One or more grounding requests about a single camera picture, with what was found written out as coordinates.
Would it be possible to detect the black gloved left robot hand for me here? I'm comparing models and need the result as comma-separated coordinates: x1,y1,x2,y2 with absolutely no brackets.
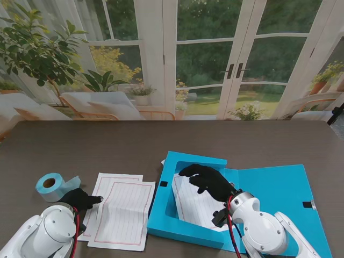
60,188,104,212

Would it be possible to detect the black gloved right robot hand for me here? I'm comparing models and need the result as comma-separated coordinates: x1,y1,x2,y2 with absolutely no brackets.
178,163,239,202

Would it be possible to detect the blue-backed white label roll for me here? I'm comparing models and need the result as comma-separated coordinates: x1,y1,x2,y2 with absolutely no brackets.
35,173,81,203

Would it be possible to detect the red-lined white paper sheet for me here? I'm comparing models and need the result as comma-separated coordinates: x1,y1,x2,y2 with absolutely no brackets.
82,172,144,237
87,181,156,253
171,173,234,233

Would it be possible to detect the blue plastic file box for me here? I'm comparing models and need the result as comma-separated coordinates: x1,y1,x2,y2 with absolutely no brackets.
147,150,333,258

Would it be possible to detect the printed garden window backdrop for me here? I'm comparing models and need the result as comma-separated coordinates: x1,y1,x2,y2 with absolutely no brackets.
0,0,344,143

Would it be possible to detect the black tripod stand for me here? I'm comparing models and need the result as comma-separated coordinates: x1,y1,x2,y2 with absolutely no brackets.
326,105,344,126

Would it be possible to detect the red left arm cable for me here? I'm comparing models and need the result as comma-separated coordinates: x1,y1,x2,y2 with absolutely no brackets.
71,208,81,258

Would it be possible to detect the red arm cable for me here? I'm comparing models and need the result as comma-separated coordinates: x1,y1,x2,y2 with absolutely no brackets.
225,196,243,258
71,208,81,258

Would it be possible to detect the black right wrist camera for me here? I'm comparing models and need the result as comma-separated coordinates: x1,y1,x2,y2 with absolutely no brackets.
212,209,229,229

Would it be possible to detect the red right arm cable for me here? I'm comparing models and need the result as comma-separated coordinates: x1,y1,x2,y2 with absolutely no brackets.
225,196,243,258

